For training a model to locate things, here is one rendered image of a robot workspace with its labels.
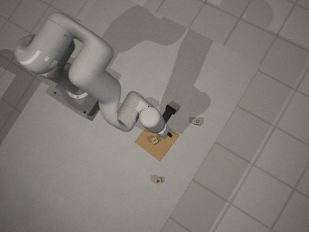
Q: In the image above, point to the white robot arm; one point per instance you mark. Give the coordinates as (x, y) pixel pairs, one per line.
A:
(47, 56)

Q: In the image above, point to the tan mat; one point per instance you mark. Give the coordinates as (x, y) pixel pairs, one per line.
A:
(161, 148)

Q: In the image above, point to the wooden letter block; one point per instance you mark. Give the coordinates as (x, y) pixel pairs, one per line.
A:
(158, 180)
(197, 121)
(155, 140)

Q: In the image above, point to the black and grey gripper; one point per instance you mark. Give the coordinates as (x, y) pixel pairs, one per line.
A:
(165, 132)

